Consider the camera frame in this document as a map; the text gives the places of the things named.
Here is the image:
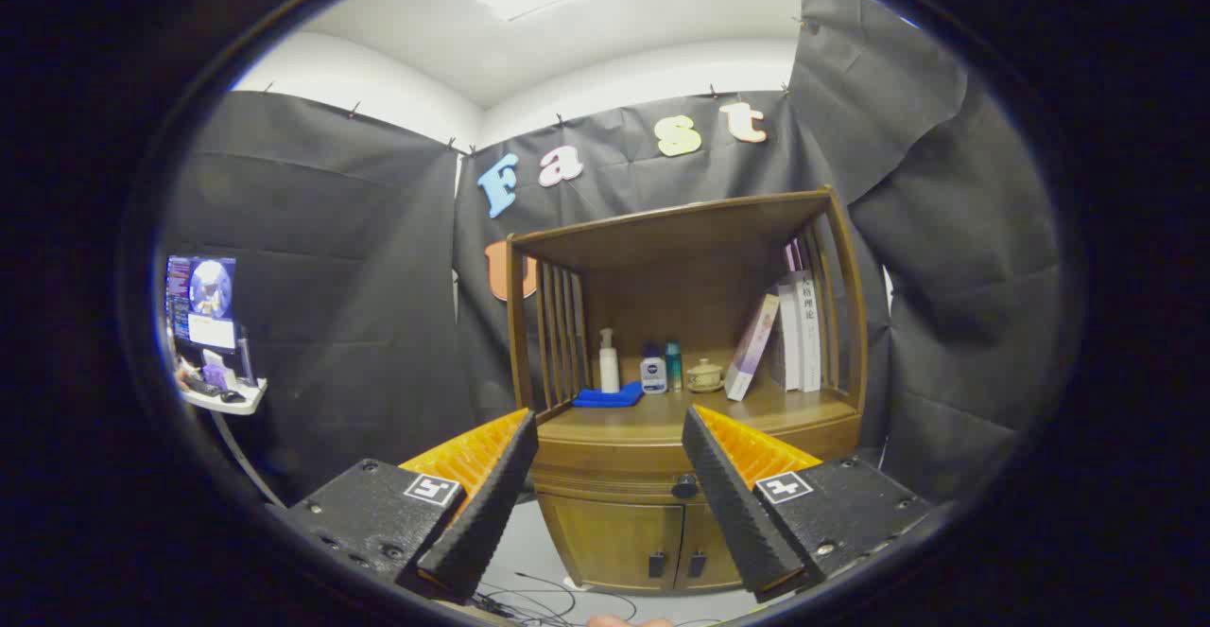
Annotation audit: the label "purple white leaning book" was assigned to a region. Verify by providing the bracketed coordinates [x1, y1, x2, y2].
[724, 293, 782, 402]

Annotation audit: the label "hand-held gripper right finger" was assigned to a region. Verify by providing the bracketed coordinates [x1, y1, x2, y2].
[681, 404, 937, 604]

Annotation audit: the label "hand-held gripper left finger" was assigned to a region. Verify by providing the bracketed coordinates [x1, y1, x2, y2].
[268, 408, 540, 606]

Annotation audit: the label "white pump bottle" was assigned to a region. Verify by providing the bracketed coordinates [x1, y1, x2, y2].
[598, 327, 621, 394]

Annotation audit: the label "brown wooden drawer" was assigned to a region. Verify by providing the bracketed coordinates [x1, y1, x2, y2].
[529, 438, 863, 505]

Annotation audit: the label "white round side table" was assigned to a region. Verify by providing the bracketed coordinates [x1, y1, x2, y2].
[180, 376, 286, 508]

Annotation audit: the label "white book with black text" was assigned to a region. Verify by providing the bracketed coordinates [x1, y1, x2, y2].
[799, 270, 823, 393]

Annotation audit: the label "wooden cabinet door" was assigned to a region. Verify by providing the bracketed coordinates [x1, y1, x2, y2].
[676, 502, 745, 592]
[541, 495, 683, 592]

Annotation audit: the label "brown wooden cabinet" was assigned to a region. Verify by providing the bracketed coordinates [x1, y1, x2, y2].
[506, 187, 871, 598]

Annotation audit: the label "plain white book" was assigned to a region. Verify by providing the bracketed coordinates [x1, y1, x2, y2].
[777, 285, 804, 392]

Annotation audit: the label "black floor cables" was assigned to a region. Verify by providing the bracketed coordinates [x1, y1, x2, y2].
[473, 570, 719, 627]

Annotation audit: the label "blue folded cloth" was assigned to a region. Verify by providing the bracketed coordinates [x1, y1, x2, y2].
[572, 381, 645, 409]

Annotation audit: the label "computer monitor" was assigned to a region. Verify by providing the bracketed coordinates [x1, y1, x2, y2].
[165, 254, 237, 354]

